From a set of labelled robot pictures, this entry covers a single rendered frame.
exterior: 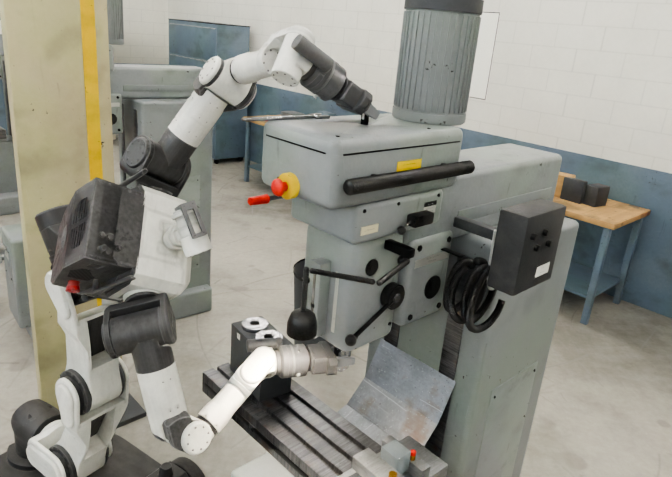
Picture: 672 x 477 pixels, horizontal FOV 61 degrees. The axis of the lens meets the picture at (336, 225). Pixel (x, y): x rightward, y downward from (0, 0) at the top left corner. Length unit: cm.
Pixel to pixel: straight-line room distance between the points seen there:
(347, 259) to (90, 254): 58
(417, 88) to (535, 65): 445
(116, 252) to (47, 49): 158
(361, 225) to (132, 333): 57
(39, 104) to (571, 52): 445
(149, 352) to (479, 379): 99
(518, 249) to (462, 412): 69
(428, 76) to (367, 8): 580
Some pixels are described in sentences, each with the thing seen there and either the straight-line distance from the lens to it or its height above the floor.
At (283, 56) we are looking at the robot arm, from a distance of 129.
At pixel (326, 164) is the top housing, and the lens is 122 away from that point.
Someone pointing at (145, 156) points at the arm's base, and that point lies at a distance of 151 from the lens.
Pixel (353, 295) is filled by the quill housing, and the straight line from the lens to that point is 144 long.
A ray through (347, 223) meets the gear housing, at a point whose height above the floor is 168.
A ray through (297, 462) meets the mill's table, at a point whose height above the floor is 90.
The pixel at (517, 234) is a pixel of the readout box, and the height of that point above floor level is 168.
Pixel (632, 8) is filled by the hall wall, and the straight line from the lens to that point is 562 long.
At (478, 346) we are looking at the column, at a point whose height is 124.
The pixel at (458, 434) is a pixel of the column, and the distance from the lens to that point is 200.
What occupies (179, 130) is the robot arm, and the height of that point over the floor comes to 183.
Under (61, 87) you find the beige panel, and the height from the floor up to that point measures 176.
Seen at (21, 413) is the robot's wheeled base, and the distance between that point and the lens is 238.
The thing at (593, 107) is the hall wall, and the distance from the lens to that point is 568.
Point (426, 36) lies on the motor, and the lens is 152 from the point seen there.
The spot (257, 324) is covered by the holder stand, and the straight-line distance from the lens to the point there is 204.
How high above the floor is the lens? 211
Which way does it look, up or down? 19 degrees down
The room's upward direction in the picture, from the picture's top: 5 degrees clockwise
